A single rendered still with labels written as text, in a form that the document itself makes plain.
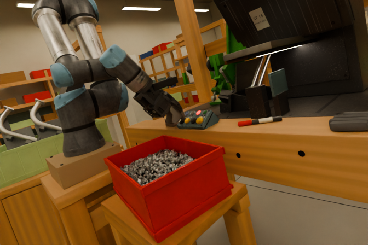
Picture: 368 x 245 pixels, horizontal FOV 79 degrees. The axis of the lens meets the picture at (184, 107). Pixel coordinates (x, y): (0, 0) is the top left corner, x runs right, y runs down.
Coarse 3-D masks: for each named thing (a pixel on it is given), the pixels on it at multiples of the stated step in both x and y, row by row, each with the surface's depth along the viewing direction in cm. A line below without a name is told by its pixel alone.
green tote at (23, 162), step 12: (96, 120) 156; (108, 132) 142; (36, 144) 119; (48, 144) 122; (60, 144) 126; (0, 156) 110; (12, 156) 113; (24, 156) 116; (36, 156) 119; (48, 156) 122; (0, 168) 109; (12, 168) 113; (24, 168) 115; (36, 168) 118; (48, 168) 122; (0, 180) 110; (12, 180) 112
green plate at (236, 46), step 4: (228, 28) 85; (228, 32) 86; (228, 36) 86; (232, 36) 86; (228, 40) 87; (232, 40) 87; (236, 40) 86; (228, 44) 87; (232, 44) 87; (236, 44) 86; (240, 44) 85; (228, 48) 88; (232, 48) 88; (236, 48) 87; (240, 48) 85; (244, 48) 84; (228, 52) 88; (244, 60) 97; (232, 64) 91
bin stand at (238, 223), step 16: (240, 192) 54; (112, 208) 61; (128, 208) 59; (224, 208) 50; (240, 208) 54; (112, 224) 62; (128, 224) 52; (192, 224) 46; (208, 224) 47; (240, 224) 55; (128, 240) 55; (144, 240) 46; (176, 240) 43; (192, 240) 44; (240, 240) 55
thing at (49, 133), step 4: (36, 112) 145; (36, 116) 146; (40, 116) 147; (40, 120) 146; (52, 120) 150; (56, 120) 151; (52, 124) 149; (56, 124) 150; (36, 128) 143; (40, 132) 143; (44, 132) 144; (48, 132) 145; (52, 132) 146; (44, 136) 143; (48, 136) 144
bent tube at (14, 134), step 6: (6, 108) 136; (12, 108) 137; (6, 114) 135; (0, 120) 132; (0, 126) 131; (6, 132) 131; (12, 132) 132; (24, 138) 134; (30, 138) 135; (36, 138) 137
